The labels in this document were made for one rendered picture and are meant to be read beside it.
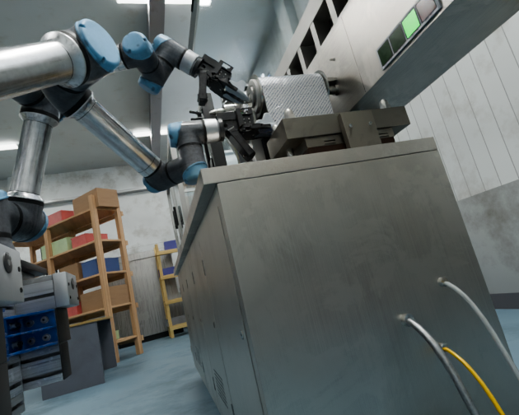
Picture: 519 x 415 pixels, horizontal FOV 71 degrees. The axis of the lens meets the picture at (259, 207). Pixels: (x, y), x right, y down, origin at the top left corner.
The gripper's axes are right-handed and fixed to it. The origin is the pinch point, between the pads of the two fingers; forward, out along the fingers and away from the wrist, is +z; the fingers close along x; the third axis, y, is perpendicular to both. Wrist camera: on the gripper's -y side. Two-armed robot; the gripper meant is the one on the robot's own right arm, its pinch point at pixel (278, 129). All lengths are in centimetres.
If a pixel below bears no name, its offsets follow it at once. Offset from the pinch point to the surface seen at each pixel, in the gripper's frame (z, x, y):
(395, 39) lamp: 28.9, -29.2, 10.2
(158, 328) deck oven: -65, 762, -87
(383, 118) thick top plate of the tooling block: 24.4, -19.9, -9.1
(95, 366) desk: -125, 348, -90
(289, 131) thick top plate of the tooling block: -5.7, -19.9, -9.8
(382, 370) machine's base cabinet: -2, -26, -71
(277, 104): 1.8, -0.3, 9.1
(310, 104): 13.7, -0.2, 7.9
